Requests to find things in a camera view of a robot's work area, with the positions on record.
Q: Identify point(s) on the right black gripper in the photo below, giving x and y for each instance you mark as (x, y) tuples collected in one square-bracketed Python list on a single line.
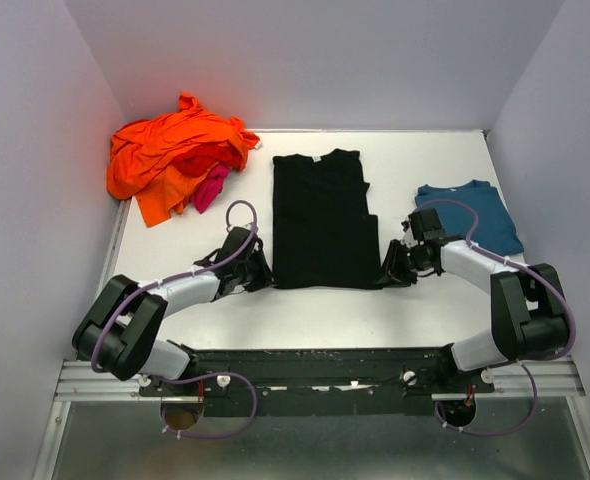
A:
[(392, 274)]

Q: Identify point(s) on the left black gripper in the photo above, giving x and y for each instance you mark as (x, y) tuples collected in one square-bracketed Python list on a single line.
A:
[(266, 276)]

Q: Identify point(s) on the black printed t shirt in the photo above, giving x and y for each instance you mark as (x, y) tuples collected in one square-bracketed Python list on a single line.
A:
[(323, 232)]

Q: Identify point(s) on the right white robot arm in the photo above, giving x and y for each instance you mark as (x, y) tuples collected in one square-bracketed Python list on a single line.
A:
[(530, 318)]

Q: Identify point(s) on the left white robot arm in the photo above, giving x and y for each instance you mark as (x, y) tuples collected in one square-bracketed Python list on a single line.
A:
[(119, 333)]

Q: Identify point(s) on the magenta t shirt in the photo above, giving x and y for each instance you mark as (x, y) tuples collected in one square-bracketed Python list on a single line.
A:
[(210, 188)]

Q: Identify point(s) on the red t shirt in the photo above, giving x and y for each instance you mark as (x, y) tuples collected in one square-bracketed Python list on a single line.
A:
[(203, 157)]

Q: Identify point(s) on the orange t shirt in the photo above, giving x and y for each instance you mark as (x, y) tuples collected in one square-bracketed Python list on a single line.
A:
[(141, 153)]

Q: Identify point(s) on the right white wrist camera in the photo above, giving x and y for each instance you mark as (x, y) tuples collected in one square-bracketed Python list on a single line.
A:
[(407, 238)]

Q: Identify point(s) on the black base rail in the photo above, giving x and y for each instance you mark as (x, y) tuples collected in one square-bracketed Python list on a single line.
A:
[(319, 382)]

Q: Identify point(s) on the aluminium frame rail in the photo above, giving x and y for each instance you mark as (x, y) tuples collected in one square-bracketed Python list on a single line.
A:
[(77, 383)]

